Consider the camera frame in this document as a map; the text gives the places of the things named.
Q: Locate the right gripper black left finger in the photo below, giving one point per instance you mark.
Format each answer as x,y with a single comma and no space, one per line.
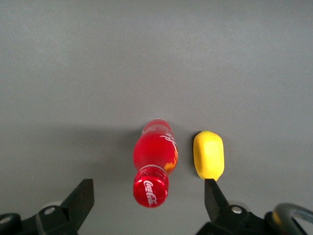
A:
75,208

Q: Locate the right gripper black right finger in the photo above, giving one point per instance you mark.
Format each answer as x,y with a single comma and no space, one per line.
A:
220,215

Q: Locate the red coke bottle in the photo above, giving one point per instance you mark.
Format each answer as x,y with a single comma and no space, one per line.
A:
151,151

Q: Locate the yellow foam lemon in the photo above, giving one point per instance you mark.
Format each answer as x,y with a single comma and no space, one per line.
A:
207,154

